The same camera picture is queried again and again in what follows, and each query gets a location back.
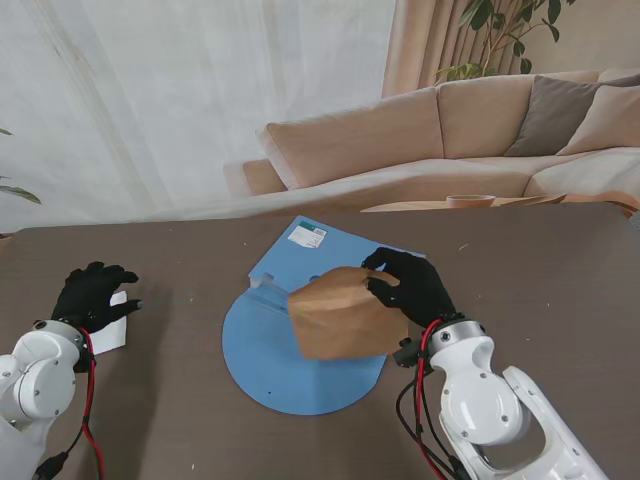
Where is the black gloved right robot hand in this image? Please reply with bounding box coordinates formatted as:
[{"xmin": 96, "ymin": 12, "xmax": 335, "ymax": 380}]
[{"xmin": 360, "ymin": 246, "xmax": 459, "ymax": 331}]

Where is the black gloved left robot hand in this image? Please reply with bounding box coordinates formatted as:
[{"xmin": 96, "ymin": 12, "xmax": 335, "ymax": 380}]
[{"xmin": 51, "ymin": 261, "xmax": 144, "ymax": 337}]

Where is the white letter paper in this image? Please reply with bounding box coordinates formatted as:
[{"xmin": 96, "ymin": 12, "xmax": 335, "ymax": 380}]
[{"xmin": 87, "ymin": 291, "xmax": 129, "ymax": 356}]

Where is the brown paper envelope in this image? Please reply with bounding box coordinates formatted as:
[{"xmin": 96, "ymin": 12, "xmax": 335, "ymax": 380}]
[{"xmin": 287, "ymin": 266, "xmax": 411, "ymax": 361}]

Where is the light wooden coffee table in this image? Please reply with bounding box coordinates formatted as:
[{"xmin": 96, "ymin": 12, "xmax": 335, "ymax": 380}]
[{"xmin": 359, "ymin": 193, "xmax": 569, "ymax": 214}]

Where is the round wooden bowl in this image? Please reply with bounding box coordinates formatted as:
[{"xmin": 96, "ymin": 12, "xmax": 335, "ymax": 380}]
[{"xmin": 445, "ymin": 193, "xmax": 497, "ymax": 209}]

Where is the dark green long-leaf plant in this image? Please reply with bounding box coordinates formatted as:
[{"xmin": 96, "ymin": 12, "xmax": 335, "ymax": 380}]
[{"xmin": 0, "ymin": 127, "xmax": 44, "ymax": 205}]

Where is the white label sticker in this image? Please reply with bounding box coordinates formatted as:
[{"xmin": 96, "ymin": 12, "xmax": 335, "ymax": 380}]
[{"xmin": 291, "ymin": 224, "xmax": 329, "ymax": 250}]

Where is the beige sofa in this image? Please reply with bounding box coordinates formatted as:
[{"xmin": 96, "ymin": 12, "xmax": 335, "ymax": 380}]
[{"xmin": 242, "ymin": 67, "xmax": 640, "ymax": 211}]

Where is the white sheer curtain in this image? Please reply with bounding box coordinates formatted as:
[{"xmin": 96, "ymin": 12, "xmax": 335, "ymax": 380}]
[{"xmin": 0, "ymin": 0, "xmax": 401, "ymax": 236}]

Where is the grey sofa cushion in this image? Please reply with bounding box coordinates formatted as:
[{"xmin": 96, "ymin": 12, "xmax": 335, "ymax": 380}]
[{"xmin": 504, "ymin": 74, "xmax": 601, "ymax": 157}]

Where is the beige pleated curtain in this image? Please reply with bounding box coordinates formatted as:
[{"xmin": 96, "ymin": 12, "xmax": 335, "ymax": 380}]
[{"xmin": 382, "ymin": 0, "xmax": 536, "ymax": 99}]

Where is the beige sofa cushion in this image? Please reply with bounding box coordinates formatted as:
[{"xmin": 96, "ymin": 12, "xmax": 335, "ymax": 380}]
[{"xmin": 557, "ymin": 83, "xmax": 640, "ymax": 156}]

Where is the green leafy tall plant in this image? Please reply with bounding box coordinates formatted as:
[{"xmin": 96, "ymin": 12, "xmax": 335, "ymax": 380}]
[{"xmin": 432, "ymin": 0, "xmax": 576, "ymax": 84}]

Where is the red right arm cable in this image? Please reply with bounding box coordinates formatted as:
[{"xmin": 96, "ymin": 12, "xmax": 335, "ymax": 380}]
[{"xmin": 397, "ymin": 319, "xmax": 461, "ymax": 480}]

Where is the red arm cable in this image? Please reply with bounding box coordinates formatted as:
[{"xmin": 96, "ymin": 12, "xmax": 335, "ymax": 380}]
[
  {"xmin": 397, "ymin": 319, "xmax": 461, "ymax": 480},
  {"xmin": 79, "ymin": 327, "xmax": 107, "ymax": 480}
]

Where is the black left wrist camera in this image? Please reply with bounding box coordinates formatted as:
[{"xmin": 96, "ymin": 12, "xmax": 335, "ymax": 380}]
[{"xmin": 73, "ymin": 344, "xmax": 95, "ymax": 374}]

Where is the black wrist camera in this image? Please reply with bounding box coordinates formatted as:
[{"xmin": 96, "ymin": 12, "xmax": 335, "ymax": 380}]
[
  {"xmin": 73, "ymin": 344, "xmax": 95, "ymax": 374},
  {"xmin": 392, "ymin": 337, "xmax": 424, "ymax": 370}
]

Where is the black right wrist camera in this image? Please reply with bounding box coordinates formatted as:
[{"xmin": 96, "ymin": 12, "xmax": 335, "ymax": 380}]
[{"xmin": 392, "ymin": 337, "xmax": 424, "ymax": 370}]

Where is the red left arm cable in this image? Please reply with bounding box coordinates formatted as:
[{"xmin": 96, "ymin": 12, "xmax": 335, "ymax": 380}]
[{"xmin": 79, "ymin": 327, "xmax": 107, "ymax": 480}]

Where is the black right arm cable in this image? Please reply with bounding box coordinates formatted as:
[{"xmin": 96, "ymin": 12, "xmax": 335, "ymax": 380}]
[{"xmin": 397, "ymin": 369, "xmax": 451, "ymax": 480}]

